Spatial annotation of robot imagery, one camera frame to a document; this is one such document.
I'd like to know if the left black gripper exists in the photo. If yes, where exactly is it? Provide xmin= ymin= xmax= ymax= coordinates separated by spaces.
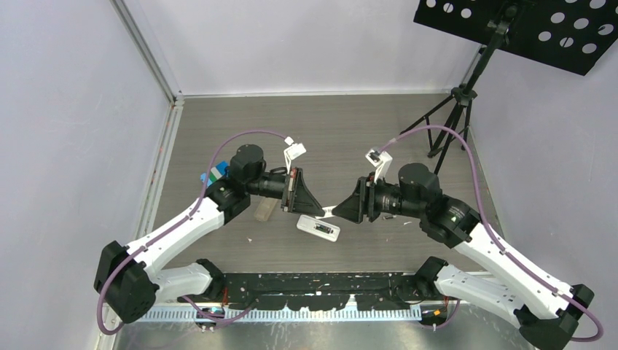
xmin=246 ymin=168 xmax=324 ymax=217

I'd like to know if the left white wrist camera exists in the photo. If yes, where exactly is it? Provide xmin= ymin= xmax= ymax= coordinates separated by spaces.
xmin=283 ymin=143 xmax=307 ymax=174

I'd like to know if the translucent beige remote cover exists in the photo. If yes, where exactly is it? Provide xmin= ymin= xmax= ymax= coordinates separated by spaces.
xmin=254 ymin=198 xmax=279 ymax=222

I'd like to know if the aluminium corner frame post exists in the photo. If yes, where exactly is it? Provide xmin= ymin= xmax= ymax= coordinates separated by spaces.
xmin=111 ymin=0 xmax=185 ymax=107

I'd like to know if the black music stand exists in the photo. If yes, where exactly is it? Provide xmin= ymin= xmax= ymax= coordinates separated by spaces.
xmin=399 ymin=0 xmax=618 ymax=175

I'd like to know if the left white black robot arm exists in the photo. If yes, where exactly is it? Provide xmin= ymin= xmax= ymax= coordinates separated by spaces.
xmin=94 ymin=144 xmax=325 ymax=324

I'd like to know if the blue white green toy brick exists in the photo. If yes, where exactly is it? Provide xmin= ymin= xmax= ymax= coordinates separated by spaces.
xmin=200 ymin=161 xmax=228 ymax=186

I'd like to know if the perforated metal cable tray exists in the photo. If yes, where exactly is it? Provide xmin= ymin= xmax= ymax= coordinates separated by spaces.
xmin=138 ymin=305 xmax=422 ymax=323

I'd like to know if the white battery cover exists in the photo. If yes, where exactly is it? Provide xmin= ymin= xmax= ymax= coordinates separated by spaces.
xmin=322 ymin=206 xmax=335 ymax=218

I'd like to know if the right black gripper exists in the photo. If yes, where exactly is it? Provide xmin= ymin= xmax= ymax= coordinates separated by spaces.
xmin=332 ymin=171 xmax=424 ymax=223

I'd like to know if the white remote control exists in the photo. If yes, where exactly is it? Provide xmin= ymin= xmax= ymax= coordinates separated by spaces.
xmin=296 ymin=215 xmax=340 ymax=242

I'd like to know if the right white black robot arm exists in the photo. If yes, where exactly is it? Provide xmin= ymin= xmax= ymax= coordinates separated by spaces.
xmin=332 ymin=163 xmax=594 ymax=349

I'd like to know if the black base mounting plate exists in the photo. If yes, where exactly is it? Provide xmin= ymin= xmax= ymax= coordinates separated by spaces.
xmin=176 ymin=271 xmax=450 ymax=313

